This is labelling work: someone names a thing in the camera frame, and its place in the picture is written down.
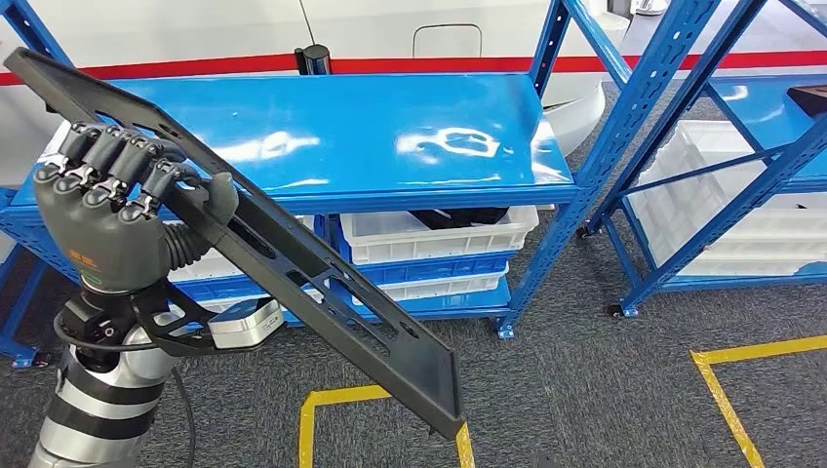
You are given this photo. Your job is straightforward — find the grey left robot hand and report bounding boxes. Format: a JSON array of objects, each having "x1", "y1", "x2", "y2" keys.
[{"x1": 32, "y1": 121, "x2": 240, "y2": 295}]

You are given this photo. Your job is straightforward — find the long black plastic panel part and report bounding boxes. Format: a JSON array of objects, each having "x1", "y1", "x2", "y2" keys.
[{"x1": 3, "y1": 47, "x2": 466, "y2": 442}]

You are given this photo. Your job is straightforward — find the blue steel shelf rack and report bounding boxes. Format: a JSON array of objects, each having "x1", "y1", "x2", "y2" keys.
[
  {"x1": 577, "y1": 0, "x2": 827, "y2": 319},
  {"x1": 0, "y1": 0, "x2": 722, "y2": 370}
]

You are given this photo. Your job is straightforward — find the dark brown part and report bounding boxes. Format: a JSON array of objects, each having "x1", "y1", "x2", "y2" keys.
[{"x1": 786, "y1": 84, "x2": 827, "y2": 118}]

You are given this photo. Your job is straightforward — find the white car with red stripe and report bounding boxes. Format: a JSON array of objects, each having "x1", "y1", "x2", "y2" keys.
[{"x1": 0, "y1": 0, "x2": 632, "y2": 190}]

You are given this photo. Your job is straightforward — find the yellow floor tape square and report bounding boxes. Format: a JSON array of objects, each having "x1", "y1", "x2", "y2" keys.
[
  {"x1": 689, "y1": 334, "x2": 827, "y2": 468},
  {"x1": 297, "y1": 384, "x2": 476, "y2": 468}
]

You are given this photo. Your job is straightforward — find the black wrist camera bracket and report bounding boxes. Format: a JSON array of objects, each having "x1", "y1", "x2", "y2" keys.
[{"x1": 132, "y1": 284, "x2": 273, "y2": 359}]

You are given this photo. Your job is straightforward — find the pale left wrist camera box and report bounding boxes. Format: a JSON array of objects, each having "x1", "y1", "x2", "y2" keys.
[{"x1": 208, "y1": 297, "x2": 286, "y2": 351}]

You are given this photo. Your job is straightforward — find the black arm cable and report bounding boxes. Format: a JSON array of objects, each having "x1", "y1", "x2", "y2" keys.
[{"x1": 170, "y1": 368, "x2": 198, "y2": 468}]

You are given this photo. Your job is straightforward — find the black cylinder post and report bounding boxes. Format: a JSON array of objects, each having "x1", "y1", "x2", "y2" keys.
[{"x1": 294, "y1": 43, "x2": 333, "y2": 77}]

